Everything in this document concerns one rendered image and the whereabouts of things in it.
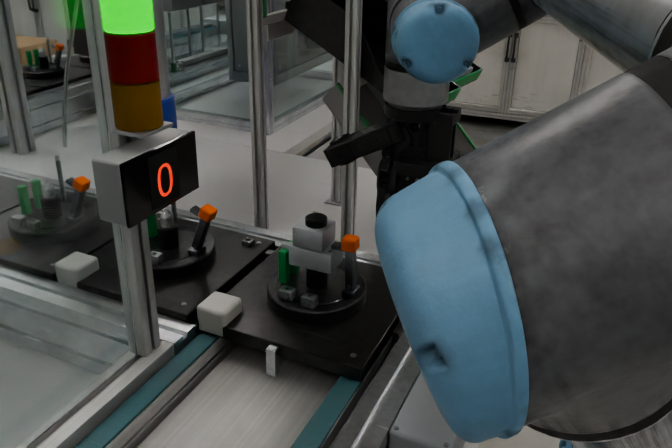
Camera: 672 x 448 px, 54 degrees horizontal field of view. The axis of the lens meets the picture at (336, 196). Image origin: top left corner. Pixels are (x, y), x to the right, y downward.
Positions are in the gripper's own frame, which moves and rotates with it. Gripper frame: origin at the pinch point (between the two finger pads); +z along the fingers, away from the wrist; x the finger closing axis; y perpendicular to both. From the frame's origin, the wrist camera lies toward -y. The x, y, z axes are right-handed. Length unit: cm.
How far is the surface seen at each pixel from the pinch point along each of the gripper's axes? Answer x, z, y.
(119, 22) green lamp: -21.3, -30.3, -21.3
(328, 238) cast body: -0.7, 0.1, -8.5
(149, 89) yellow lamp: -19.8, -23.5, -19.9
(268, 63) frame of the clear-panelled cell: 86, 1, -68
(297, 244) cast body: -2.6, 0.9, -12.2
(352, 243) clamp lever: -1.2, -0.4, -4.8
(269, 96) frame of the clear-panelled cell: 86, 10, -68
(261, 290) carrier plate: -2.5, 9.9, -18.2
